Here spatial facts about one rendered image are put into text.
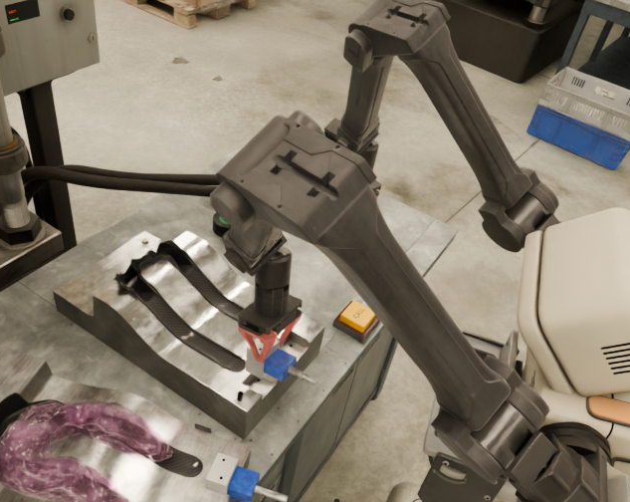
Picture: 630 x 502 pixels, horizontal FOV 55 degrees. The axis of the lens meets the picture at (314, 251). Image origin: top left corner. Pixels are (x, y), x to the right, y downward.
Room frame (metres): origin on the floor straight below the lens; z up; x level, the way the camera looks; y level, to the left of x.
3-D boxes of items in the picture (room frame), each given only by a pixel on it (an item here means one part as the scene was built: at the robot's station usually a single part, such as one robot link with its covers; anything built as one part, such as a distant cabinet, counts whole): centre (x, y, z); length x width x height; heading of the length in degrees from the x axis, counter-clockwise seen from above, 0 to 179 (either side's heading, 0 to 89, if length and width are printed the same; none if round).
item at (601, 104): (3.66, -1.58, 0.28); 0.61 x 0.41 x 0.15; 58
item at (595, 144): (3.66, -1.58, 0.11); 0.61 x 0.41 x 0.22; 58
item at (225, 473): (0.48, 0.04, 0.86); 0.13 x 0.05 x 0.05; 81
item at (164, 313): (0.81, 0.22, 0.92); 0.35 x 0.16 x 0.09; 64
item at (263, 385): (0.67, 0.06, 0.87); 0.05 x 0.05 x 0.04; 64
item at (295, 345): (0.77, 0.01, 0.87); 0.05 x 0.05 x 0.04; 64
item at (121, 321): (0.83, 0.23, 0.87); 0.50 x 0.26 x 0.14; 64
